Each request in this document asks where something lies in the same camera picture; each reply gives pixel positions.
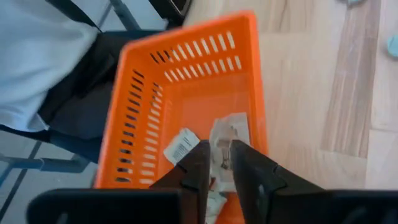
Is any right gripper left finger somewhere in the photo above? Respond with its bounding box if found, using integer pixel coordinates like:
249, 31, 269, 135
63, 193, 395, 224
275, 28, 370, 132
150, 139, 213, 224

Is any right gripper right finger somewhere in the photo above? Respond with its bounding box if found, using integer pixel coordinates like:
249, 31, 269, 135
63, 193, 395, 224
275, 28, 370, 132
229, 139, 325, 224

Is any white green Truvia packet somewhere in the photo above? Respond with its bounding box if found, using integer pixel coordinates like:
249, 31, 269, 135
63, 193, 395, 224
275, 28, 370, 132
162, 127, 201, 166
205, 189, 228, 224

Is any clear plastic packet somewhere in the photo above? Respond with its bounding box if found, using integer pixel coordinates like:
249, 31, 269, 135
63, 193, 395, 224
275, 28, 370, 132
209, 112, 251, 192

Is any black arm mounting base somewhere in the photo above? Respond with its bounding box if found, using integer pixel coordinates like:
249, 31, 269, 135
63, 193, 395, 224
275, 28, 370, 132
148, 0, 193, 27

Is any orange plastic slotted bin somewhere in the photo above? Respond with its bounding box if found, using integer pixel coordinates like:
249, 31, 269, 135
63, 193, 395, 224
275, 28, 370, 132
93, 10, 269, 224

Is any light blue object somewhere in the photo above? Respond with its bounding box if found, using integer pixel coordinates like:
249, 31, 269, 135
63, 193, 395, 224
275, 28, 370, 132
386, 33, 398, 59

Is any person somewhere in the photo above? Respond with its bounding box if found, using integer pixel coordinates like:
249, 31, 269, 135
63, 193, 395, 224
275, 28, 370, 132
0, 0, 164, 141

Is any grey blue chair frame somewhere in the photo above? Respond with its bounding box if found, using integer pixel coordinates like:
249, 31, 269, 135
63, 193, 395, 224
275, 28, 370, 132
0, 123, 104, 187

